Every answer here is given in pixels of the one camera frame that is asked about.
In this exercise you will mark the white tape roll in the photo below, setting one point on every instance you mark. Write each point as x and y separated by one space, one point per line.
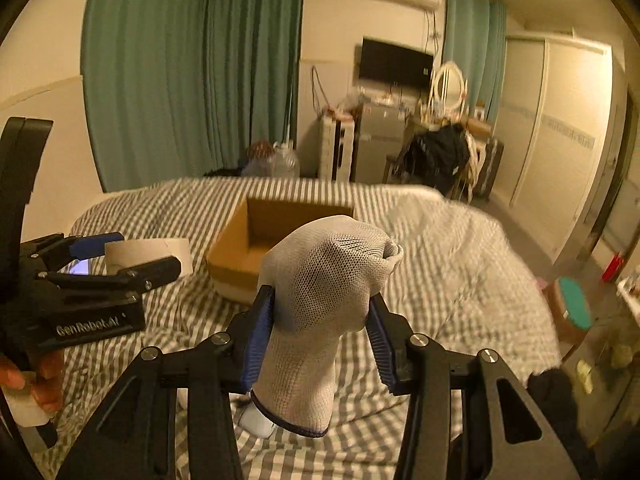
126 253

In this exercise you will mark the white suitcase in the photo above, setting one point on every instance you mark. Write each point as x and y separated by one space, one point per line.
337 136

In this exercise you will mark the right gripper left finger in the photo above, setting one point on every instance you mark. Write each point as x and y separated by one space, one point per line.
131 435

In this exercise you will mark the white sock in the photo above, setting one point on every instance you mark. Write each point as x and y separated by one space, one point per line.
323 275

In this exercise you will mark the wooden dressing table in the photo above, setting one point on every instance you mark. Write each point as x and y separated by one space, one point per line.
478 128

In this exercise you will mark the pale blue round case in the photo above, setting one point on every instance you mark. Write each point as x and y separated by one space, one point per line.
255 423

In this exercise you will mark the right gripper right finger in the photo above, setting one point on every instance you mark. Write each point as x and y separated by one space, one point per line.
469 417

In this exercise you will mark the black wall television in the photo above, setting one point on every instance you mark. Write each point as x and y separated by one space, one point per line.
395 65

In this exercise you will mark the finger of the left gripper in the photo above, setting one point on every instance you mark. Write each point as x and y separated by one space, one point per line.
141 278
56 251

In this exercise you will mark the silver mini fridge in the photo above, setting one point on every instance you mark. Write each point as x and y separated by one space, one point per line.
380 132

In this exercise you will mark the lit smartphone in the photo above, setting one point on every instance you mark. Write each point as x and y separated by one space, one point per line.
79 267

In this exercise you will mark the green curtain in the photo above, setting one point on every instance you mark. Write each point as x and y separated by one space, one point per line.
475 39
175 88

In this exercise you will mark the left human hand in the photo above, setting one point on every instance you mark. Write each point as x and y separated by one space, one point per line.
46 388

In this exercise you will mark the white louvered wardrobe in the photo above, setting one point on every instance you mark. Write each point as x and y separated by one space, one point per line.
552 121

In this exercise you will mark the brown cardboard box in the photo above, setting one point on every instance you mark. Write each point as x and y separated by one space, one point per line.
257 225

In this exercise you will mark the white oval vanity mirror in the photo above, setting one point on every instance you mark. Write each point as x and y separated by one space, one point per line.
448 90

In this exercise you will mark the clear water jug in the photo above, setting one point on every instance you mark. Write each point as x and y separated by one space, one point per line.
284 163

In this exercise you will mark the teal round stool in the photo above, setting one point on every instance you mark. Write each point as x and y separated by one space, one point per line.
570 310

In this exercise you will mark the red fire extinguisher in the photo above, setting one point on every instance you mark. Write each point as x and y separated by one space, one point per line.
612 271

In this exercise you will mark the grey checkered bed quilt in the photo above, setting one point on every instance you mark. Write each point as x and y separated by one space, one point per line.
460 282

